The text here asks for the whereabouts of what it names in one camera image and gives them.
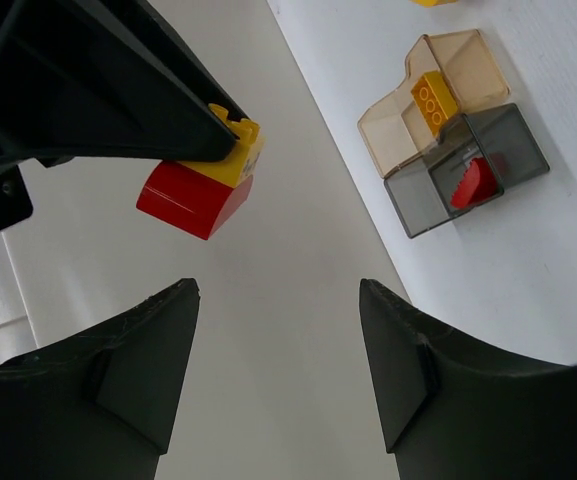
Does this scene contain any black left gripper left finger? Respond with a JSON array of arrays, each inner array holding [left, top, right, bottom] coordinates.
[[0, 279, 200, 479]]

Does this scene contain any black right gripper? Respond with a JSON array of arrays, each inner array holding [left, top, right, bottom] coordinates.
[[0, 1, 245, 232]]

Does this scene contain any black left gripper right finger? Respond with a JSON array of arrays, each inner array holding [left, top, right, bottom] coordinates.
[[359, 279, 577, 479]]

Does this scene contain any red curved lego brick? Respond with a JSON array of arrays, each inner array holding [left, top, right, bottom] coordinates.
[[136, 161, 254, 240]]

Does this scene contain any yellow lego brick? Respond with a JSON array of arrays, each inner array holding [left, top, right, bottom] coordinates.
[[411, 71, 460, 136], [180, 104, 265, 188]]

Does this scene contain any red yellow lego stack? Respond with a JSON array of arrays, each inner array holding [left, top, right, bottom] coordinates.
[[411, 0, 458, 8]]

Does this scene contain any clear tan plastic container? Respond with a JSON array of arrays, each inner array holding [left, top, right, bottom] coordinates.
[[357, 28, 512, 179]]

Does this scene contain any smoky grey plastic container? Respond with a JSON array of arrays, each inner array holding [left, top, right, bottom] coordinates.
[[384, 103, 550, 239]]

